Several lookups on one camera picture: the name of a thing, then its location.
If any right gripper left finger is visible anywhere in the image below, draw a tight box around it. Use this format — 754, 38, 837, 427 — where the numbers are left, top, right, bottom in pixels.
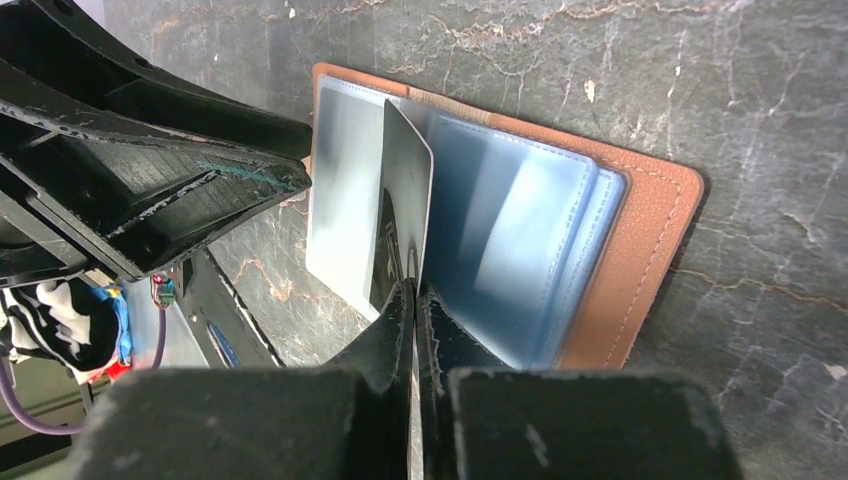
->
69, 279, 416, 479

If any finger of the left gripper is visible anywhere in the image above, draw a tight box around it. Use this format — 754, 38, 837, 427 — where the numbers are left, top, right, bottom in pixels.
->
1, 1, 312, 160
1, 62, 311, 282

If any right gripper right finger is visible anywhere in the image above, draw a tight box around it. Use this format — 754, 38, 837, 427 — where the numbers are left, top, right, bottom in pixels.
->
417, 284, 742, 479

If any brown leather card holder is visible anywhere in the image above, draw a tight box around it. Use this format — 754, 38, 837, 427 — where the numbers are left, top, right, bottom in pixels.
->
313, 63, 704, 369

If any black card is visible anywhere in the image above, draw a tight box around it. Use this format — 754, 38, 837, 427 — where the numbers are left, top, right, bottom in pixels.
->
368, 100, 434, 309

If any dark credit card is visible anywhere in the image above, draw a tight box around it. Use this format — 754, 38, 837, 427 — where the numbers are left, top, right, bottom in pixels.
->
305, 74, 388, 321

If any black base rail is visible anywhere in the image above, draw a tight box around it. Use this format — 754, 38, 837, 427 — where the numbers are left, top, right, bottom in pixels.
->
171, 249, 285, 368

